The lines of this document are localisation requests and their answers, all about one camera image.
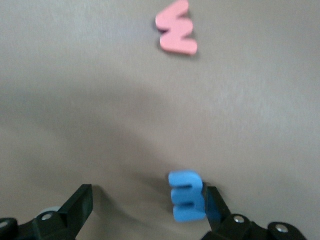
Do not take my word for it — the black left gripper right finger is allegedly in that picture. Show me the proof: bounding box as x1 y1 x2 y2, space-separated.
201 186 306 240

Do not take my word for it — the blue lowercase letter m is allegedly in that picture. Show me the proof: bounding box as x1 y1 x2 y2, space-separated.
167 170 207 223

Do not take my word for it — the red lowercase letter w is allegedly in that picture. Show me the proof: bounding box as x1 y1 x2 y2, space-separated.
154 0 198 56

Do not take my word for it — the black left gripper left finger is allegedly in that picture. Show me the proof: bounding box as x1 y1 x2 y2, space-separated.
17 184 94 240

